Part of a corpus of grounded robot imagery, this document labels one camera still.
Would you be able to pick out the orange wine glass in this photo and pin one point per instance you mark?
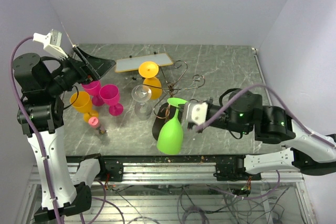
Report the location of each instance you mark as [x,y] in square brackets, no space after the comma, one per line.
[82,103]
[151,78]

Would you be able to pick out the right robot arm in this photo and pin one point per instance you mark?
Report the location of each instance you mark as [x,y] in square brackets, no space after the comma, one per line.
[272,125]

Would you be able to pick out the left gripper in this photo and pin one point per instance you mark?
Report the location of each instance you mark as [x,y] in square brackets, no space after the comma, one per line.
[91,67]

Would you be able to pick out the aluminium rail frame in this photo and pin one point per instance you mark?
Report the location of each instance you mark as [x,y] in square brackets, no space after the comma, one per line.
[189,193]

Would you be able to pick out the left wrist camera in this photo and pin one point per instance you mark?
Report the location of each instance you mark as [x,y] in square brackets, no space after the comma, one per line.
[51,43]

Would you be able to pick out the clear wine glass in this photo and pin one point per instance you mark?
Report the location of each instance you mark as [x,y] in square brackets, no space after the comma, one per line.
[141,94]

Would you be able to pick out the pink capped small bottle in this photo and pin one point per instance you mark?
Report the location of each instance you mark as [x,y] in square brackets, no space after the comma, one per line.
[95,123]

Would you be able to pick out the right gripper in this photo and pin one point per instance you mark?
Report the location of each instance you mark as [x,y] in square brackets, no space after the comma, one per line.
[210,100]

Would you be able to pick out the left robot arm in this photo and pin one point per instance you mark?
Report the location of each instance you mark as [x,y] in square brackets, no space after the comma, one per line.
[40,115]

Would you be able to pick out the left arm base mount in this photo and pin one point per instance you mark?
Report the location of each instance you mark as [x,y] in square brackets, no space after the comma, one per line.
[113,170]

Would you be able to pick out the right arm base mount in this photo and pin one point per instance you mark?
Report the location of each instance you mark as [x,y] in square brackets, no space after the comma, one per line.
[231,168]

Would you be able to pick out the wire wine glass rack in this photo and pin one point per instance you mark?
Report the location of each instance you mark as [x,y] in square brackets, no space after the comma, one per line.
[171,89]

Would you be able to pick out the pink wine glass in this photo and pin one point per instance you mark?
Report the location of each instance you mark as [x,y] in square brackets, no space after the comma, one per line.
[93,89]
[111,97]

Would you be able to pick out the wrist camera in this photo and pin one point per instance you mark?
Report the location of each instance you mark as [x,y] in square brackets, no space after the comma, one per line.
[51,43]
[194,114]

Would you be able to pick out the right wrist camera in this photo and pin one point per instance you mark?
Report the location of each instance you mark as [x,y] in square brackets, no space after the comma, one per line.
[194,114]

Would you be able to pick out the yellow framed mirror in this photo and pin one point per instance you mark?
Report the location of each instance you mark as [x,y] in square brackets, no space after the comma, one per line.
[132,64]

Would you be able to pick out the green wine glass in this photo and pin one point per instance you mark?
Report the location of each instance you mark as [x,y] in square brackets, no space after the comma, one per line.
[171,135]

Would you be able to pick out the pink wine glass front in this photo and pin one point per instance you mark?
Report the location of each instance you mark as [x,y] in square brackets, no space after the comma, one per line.
[93,89]

